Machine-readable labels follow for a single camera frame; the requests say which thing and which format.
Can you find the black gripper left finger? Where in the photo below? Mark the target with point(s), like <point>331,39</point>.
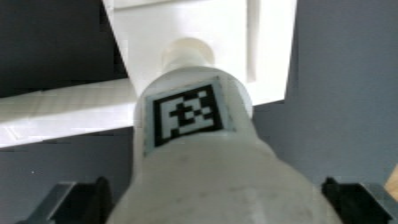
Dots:
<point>77,204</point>

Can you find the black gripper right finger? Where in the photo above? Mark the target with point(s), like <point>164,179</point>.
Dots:
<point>362,201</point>

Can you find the white lamp bulb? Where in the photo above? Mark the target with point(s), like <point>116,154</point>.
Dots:
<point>211,179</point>

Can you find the white lamp base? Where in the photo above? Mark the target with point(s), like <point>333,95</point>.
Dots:
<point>243,27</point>

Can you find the white front fence rail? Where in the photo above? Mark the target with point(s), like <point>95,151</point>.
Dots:
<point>65,112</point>

